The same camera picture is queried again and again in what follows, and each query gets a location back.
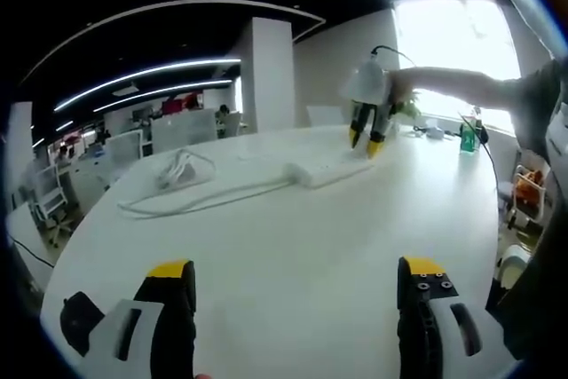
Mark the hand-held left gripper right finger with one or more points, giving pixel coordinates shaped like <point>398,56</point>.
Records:
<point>439,334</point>

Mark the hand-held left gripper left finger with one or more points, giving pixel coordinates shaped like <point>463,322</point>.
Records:
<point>111,334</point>

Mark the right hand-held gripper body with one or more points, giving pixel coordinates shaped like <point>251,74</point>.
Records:
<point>366,81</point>

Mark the white power strip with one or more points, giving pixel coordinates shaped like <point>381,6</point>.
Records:
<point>324,172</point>

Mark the white desk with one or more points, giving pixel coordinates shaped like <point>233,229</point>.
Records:
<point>302,246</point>

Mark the short ceiling light strip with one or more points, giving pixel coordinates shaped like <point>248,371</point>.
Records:
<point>164,94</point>

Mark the long ceiling light strip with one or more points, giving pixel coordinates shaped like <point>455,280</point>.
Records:
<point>146,75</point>

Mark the person's right hand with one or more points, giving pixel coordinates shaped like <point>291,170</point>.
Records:
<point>401,86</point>

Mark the person's left hand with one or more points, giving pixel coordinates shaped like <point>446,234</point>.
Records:
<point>202,376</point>

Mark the black rounded object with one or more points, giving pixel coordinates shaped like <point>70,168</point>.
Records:
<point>80,321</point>

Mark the green potted plant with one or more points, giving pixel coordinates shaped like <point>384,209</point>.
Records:
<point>406,106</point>

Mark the green bottle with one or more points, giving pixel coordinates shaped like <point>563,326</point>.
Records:
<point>468,141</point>

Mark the white chair with armrest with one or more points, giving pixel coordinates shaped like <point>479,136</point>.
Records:
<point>515,263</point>

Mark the white swivel office chair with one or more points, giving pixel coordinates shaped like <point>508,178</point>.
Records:
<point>49,201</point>

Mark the white chair with orange item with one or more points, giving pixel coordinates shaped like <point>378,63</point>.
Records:
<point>528,195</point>

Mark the grey mesh office chair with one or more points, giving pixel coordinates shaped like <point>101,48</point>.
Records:
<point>184,128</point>

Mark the small white office chair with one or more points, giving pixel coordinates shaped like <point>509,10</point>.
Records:
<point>124,146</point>

